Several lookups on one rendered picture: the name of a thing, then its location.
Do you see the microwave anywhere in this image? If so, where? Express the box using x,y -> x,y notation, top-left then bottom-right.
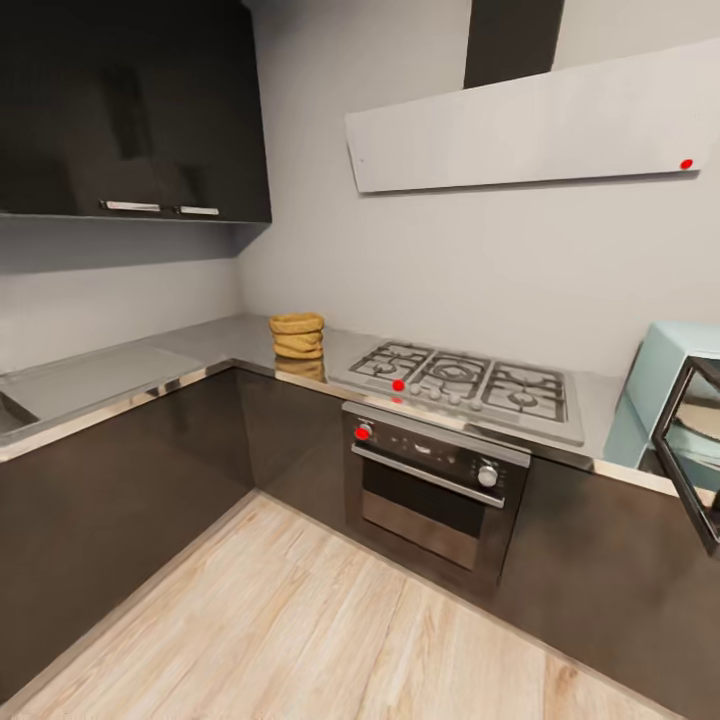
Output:
626,319 -> 720,561

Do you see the popcorn bag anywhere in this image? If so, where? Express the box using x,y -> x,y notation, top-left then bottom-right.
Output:
269,313 -> 325,359

